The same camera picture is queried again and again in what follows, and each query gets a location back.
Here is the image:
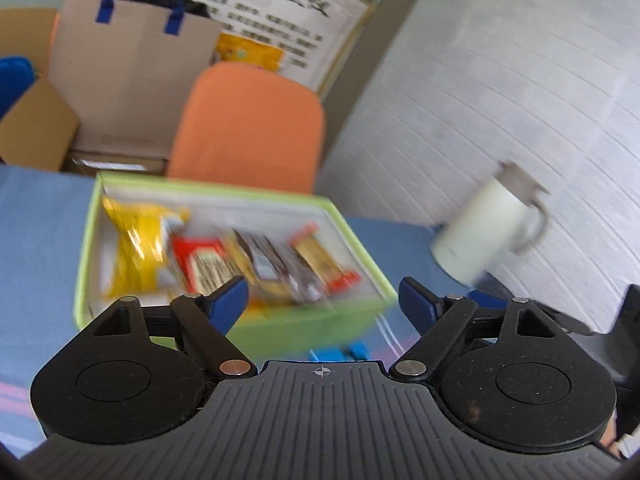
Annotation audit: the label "yellow snack bag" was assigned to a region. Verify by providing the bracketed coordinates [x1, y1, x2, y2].
[102, 197, 191, 298]

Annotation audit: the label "brown snack packet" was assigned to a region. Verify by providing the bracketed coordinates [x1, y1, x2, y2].
[222, 230, 326, 304]

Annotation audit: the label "green cardboard snack box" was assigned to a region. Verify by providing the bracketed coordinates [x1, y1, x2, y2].
[74, 172, 397, 360]

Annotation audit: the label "red snack packet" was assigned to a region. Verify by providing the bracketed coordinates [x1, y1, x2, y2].
[171, 236, 241, 296]

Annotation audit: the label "white thermos jug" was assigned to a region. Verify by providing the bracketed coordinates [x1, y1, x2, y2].
[431, 162, 550, 285]

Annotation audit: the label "blue object in box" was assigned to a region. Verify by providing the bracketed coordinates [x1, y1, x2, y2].
[0, 55, 36, 118]

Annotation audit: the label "orange chair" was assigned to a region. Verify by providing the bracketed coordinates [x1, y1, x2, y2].
[166, 62, 326, 194]

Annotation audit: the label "brown paper bag blue handles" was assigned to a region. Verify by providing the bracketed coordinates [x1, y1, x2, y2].
[48, 0, 221, 159]

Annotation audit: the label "blue snack packet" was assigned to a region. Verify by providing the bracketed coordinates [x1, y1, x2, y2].
[308, 341, 371, 363]

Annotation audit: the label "red gold snack bar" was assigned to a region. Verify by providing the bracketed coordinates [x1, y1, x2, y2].
[288, 223, 361, 296]

